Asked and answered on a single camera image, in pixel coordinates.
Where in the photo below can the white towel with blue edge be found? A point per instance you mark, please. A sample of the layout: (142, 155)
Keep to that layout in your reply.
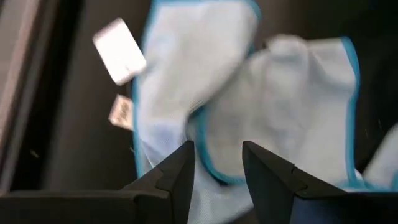
(385, 161)
(280, 109)
(186, 62)

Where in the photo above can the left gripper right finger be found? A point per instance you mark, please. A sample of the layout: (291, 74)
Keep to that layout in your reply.
(273, 193)

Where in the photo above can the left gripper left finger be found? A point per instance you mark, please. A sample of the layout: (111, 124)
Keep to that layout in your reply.
(174, 186)

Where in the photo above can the small white towel tag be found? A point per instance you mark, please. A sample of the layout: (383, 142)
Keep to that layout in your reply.
(121, 112)

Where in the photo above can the large white towel tag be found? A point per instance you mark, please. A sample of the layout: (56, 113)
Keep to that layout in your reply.
(119, 51)

